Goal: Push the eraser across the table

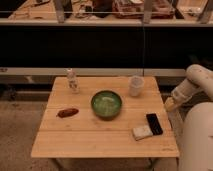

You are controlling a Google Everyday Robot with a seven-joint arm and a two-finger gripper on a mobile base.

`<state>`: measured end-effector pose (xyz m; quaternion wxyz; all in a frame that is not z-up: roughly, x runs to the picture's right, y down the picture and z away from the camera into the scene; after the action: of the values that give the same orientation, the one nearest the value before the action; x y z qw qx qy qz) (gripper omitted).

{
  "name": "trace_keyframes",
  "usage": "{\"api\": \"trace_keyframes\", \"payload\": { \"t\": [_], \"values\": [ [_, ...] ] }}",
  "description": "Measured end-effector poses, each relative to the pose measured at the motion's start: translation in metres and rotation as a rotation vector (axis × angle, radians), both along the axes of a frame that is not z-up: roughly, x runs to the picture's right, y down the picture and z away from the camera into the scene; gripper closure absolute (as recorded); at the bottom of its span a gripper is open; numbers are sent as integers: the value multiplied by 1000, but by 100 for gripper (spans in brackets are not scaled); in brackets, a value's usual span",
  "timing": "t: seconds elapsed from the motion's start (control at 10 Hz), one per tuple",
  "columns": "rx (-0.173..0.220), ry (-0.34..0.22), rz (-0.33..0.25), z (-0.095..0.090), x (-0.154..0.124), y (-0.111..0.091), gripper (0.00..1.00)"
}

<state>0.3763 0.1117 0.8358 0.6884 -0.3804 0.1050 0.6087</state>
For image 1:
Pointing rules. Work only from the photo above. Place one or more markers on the cream wrist end effector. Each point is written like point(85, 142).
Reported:
point(169, 104)

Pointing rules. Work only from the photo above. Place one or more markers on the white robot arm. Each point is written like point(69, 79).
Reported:
point(198, 78)

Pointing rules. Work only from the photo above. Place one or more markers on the white plastic cup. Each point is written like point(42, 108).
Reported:
point(135, 85)

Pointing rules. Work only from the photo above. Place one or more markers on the green bowl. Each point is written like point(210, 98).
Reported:
point(106, 104)

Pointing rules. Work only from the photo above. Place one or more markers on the wooden folding table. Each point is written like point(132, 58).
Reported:
point(71, 128)

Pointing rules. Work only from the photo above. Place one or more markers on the small clear bottle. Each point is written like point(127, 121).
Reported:
point(72, 80)

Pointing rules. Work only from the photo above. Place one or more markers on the red-brown food item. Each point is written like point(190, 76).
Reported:
point(67, 112)

